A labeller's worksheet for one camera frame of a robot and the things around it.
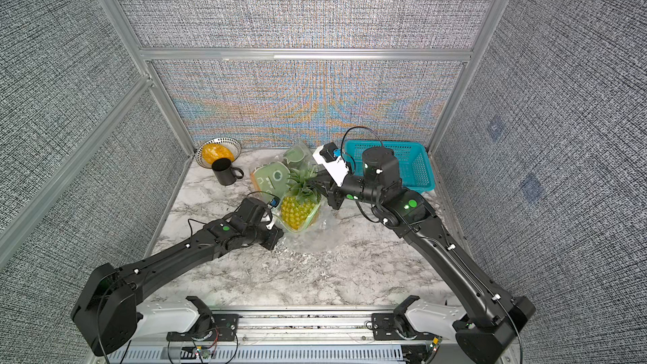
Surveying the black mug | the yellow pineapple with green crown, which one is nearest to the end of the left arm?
the yellow pineapple with green crown

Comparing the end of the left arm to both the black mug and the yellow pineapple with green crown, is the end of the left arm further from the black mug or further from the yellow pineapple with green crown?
the black mug

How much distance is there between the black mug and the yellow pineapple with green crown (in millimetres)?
449

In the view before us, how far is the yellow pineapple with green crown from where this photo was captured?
606mm

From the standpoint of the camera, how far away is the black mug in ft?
3.40
